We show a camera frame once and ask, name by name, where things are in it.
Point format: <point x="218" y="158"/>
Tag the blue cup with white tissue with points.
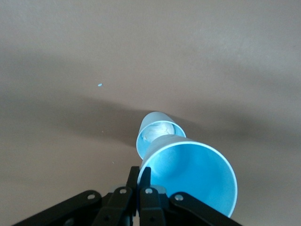
<point x="155" y="118"/>

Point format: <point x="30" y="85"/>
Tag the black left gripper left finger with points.
<point x="113" y="207"/>

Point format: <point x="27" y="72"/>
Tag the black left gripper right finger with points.
<point x="155" y="209"/>

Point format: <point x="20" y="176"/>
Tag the blue paper cup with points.
<point x="200" y="169"/>

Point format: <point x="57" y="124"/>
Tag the crumpled white tissue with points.
<point x="157" y="130"/>

